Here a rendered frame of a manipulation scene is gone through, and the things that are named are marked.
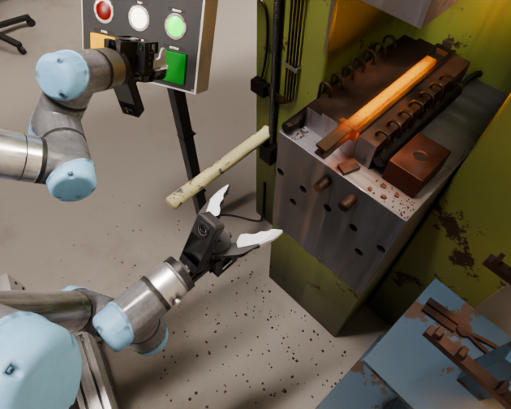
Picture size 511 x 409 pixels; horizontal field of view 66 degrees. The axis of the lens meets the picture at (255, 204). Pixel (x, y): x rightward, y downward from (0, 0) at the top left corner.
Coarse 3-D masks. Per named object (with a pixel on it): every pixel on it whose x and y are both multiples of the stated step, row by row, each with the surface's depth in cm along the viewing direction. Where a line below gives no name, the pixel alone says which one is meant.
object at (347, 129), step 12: (432, 60) 100; (408, 72) 98; (420, 72) 98; (396, 84) 95; (408, 84) 96; (384, 96) 93; (396, 96) 95; (372, 108) 91; (348, 120) 88; (360, 120) 88; (336, 132) 86; (348, 132) 86; (324, 144) 84; (336, 144) 87; (324, 156) 85
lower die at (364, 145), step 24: (408, 48) 106; (432, 48) 105; (360, 72) 102; (384, 72) 101; (432, 72) 100; (456, 72) 100; (336, 96) 97; (360, 96) 96; (408, 96) 95; (312, 120) 97; (336, 120) 91; (384, 120) 91; (408, 120) 92; (360, 144) 89; (384, 144) 90
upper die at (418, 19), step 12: (360, 0) 68; (372, 0) 66; (384, 0) 64; (396, 0) 63; (408, 0) 62; (420, 0) 60; (432, 0) 59; (444, 0) 63; (456, 0) 67; (396, 12) 64; (408, 12) 63; (420, 12) 61; (432, 12) 62; (420, 24) 63
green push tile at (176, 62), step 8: (168, 56) 98; (176, 56) 97; (184, 56) 96; (168, 64) 98; (176, 64) 98; (184, 64) 97; (168, 72) 99; (176, 72) 99; (184, 72) 98; (168, 80) 100; (176, 80) 100; (184, 80) 99
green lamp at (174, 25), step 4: (172, 16) 94; (176, 16) 94; (168, 20) 94; (172, 20) 94; (176, 20) 94; (180, 20) 94; (168, 24) 95; (172, 24) 94; (176, 24) 94; (180, 24) 94; (168, 28) 95; (172, 28) 95; (176, 28) 95; (180, 28) 94; (172, 32) 95; (176, 32) 95; (180, 32) 95; (176, 36) 95
